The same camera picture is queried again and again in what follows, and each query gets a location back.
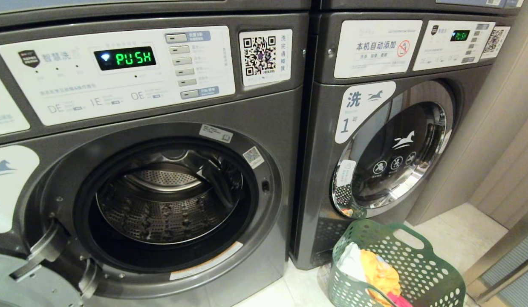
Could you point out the open grey washer door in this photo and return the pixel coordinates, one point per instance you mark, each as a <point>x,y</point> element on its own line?
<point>21,281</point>

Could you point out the green perforated laundry basket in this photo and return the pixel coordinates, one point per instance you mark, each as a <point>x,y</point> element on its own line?
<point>430,277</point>

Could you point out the grey stacked dryer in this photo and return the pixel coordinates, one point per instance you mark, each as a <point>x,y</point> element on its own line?
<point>396,4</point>
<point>119,6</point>

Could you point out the round chrome-rimmed washer door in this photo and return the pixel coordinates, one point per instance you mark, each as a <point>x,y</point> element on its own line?
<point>396,153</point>

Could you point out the grey front-load washing machine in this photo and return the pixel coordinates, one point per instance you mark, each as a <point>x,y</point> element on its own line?
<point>319,170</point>
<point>264,106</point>

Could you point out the white cloth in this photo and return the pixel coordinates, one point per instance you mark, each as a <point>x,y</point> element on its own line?
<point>351,264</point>

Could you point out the pink cloth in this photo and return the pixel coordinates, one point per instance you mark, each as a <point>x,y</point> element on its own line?
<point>400,301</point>

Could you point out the yellow cloth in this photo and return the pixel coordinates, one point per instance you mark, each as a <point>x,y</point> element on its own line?
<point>381,273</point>

